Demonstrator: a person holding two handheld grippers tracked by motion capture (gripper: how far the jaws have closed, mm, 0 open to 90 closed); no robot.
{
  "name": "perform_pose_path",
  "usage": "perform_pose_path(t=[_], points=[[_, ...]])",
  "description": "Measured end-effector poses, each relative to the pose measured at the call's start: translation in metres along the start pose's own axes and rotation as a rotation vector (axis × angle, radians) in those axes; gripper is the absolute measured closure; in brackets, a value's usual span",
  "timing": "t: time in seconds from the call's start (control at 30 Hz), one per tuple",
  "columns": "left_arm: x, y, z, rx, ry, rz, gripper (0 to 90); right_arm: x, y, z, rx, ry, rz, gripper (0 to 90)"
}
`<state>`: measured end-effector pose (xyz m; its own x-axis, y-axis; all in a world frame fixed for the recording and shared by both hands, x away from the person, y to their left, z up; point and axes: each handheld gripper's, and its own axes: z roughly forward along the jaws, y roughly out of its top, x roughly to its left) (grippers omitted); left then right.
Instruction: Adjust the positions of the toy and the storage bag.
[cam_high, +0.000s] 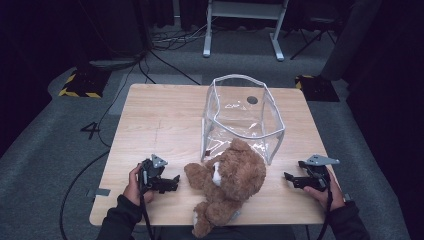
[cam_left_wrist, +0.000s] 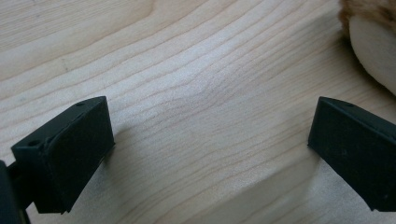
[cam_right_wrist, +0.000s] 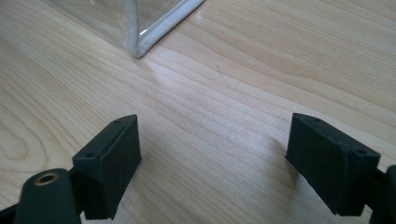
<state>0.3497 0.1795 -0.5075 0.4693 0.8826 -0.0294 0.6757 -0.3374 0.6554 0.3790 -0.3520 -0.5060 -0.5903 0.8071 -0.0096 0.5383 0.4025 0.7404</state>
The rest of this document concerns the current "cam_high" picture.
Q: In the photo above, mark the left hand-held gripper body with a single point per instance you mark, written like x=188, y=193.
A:
x=150, y=171

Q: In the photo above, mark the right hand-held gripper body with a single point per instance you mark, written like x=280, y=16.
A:
x=321, y=175

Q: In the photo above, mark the brown teddy bear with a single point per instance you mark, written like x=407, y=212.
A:
x=233, y=180

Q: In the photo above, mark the clear plastic zipper bag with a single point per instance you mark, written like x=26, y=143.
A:
x=233, y=110

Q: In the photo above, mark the person's right hand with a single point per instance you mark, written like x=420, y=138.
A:
x=331, y=196

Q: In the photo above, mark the person's left hand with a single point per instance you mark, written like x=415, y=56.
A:
x=132, y=190

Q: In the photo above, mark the grey wristwatch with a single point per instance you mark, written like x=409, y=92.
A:
x=347, y=197

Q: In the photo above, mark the grey tape strip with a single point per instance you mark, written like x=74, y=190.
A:
x=101, y=192

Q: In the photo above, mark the black round table grommet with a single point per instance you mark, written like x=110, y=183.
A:
x=252, y=99

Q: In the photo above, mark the grey metal stand base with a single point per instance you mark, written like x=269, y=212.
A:
x=111, y=63

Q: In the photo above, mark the black tripod stand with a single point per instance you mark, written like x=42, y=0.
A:
x=315, y=31

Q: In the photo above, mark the grey curtain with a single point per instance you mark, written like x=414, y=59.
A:
x=350, y=36

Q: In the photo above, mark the black yellow striped base plate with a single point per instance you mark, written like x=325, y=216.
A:
x=85, y=83
x=316, y=88

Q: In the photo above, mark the white metal desk frame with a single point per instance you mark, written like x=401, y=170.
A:
x=245, y=10

